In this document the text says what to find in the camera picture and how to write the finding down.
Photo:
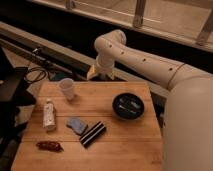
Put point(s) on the black white striped block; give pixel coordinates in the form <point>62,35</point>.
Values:
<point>92,134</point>

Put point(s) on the white squeeze bottle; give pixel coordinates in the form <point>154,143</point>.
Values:
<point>49,123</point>

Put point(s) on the black round bowl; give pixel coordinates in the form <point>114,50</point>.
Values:
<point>128,106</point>

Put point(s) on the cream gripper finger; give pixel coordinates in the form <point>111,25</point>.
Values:
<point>109,77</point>
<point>91,73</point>

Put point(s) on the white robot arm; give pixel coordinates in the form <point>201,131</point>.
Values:
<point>188,112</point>

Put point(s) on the wooden table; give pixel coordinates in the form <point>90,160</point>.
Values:
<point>126,145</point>

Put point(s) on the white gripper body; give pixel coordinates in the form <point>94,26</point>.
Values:
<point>104,66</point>

